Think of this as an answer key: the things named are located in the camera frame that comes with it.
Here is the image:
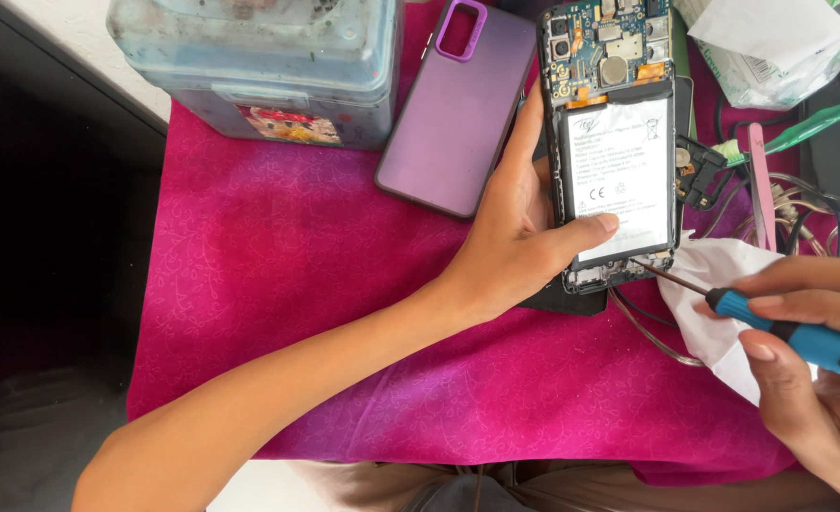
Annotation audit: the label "person's left hand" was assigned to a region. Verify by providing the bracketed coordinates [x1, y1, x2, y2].
[434, 80, 620, 328]

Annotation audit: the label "person's right hand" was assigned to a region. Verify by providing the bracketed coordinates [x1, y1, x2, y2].
[693, 256, 840, 507]

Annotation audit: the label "blue handled screwdriver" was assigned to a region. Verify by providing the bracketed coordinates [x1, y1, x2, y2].
[629, 257, 840, 388]

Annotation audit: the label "smartphone with battery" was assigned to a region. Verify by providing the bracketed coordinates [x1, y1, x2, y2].
[537, 0, 679, 295]

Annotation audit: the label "white tissue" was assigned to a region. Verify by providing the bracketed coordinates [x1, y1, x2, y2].
[657, 231, 819, 407]

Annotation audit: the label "purple phone case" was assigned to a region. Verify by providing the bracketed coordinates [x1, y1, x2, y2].
[374, 0, 539, 220]

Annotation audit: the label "magenta patterned cloth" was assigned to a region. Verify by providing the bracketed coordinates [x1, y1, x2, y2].
[127, 0, 840, 486]

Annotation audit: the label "pink tweezers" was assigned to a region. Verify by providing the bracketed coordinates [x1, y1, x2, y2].
[747, 122, 778, 253]

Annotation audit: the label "black plastic phone part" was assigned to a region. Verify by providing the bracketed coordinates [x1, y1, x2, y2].
[674, 135, 729, 211]

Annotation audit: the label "black device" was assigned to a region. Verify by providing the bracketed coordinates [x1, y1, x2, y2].
[798, 82, 840, 207]

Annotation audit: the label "green toothbrush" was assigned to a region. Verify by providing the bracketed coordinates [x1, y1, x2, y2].
[719, 92, 840, 169]

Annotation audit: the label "person's trousers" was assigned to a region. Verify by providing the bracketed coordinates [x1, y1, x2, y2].
[288, 460, 840, 512]

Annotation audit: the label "clear plastic storage box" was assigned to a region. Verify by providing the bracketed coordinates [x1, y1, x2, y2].
[106, 0, 405, 151]

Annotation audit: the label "white plastic bag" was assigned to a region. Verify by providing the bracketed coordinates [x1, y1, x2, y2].
[673, 0, 840, 111]

